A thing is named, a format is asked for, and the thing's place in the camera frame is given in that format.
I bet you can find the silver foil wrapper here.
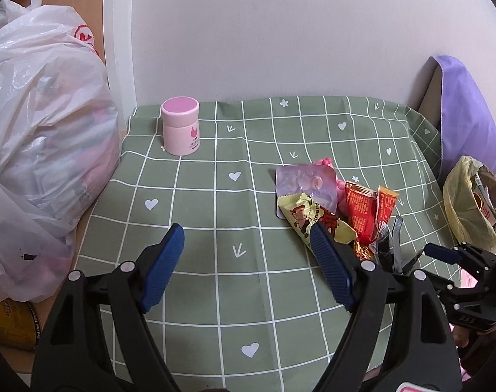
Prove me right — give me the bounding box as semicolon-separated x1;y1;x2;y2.
376;214;406;274

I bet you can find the white plastic bag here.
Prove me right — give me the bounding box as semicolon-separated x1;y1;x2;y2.
0;0;122;307

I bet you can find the green checked tablecloth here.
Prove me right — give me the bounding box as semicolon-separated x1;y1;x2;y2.
74;95;463;392

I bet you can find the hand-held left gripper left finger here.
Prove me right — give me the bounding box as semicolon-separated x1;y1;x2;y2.
31;224;185;392

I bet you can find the white furniture panel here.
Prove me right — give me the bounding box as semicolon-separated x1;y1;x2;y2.
103;0;136;109

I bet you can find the red printed wrapper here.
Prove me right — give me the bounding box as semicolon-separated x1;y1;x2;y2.
345;182;380;243

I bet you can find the yellow bag with snacks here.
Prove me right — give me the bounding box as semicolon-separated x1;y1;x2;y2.
443;155;496;250

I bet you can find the pink cream jar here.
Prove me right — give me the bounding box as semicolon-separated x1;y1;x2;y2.
160;96;201;156

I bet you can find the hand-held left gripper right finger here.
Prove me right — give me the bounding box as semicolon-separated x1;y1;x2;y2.
309;221;463;392

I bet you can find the purple cloth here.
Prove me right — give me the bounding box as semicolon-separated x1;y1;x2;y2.
430;55;496;176

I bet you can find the gold drink can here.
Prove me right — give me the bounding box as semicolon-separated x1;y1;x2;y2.
0;300;50;352

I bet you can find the yellow cartoon wrapper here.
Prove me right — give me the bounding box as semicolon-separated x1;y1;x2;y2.
277;194;359;254

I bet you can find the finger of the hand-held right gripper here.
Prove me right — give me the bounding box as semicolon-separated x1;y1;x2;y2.
395;253;457;295
424;243;496;268

